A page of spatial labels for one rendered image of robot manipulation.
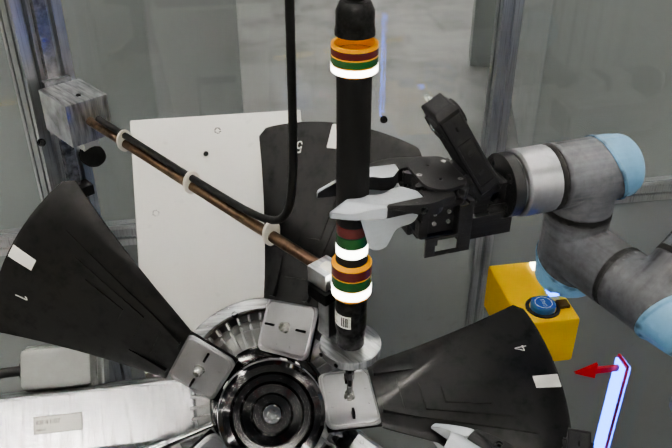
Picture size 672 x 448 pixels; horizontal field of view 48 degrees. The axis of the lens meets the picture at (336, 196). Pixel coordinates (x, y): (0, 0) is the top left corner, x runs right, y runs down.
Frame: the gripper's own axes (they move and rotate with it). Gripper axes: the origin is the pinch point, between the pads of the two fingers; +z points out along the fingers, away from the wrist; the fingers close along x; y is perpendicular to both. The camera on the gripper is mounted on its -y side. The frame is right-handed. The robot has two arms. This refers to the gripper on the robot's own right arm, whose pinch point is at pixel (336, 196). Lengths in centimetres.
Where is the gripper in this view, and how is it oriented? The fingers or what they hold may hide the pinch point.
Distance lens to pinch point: 75.7
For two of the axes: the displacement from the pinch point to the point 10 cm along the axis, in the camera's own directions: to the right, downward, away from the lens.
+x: -3.2, -4.9, 8.1
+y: -0.1, 8.6, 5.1
